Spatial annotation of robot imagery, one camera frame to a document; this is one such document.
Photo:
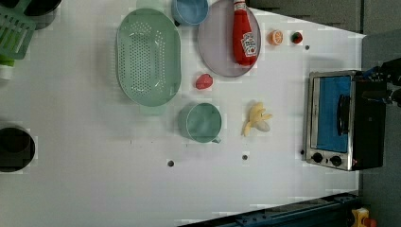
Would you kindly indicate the orange slice toy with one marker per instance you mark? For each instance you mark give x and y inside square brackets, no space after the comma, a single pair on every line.
[275,37]

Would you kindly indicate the red ketchup bottle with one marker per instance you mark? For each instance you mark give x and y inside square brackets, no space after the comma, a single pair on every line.
[244,44]

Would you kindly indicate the red plush strawberry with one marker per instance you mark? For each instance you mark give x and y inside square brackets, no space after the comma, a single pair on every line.
[204,81]

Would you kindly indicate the green slotted spatula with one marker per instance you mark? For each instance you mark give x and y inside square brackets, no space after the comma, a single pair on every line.
[16,30]

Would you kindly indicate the green perforated colander basket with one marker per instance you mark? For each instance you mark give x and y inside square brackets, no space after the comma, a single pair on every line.
[148,57]

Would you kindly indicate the blue metal table frame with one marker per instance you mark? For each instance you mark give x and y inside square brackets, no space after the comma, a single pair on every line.
[330,211]

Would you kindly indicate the small red strawberry toy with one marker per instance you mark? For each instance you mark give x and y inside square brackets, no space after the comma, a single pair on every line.
[296,37]

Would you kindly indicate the black cylinder container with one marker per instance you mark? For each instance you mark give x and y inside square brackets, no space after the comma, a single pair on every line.
[17,149]

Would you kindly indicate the blue cup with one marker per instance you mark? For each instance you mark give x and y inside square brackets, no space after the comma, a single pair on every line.
[189,12]

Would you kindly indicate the grey round plate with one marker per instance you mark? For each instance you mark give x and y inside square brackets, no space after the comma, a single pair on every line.
[215,39]

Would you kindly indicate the silver black toaster oven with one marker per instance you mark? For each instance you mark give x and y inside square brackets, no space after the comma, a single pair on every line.
[345,121]

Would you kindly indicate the black utensil holder cup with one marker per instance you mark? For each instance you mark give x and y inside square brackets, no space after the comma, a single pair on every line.
[42,12]

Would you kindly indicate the yellow plush peeled banana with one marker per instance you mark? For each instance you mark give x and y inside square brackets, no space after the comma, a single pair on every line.
[257,119]

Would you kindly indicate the green mug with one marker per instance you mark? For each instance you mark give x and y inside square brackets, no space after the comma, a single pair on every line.
[201,123]

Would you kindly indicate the yellow red clamp tool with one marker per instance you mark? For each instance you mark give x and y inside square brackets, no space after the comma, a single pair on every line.
[362,218]

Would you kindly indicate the green white bottle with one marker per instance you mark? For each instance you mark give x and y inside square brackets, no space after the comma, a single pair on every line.
[6,67]

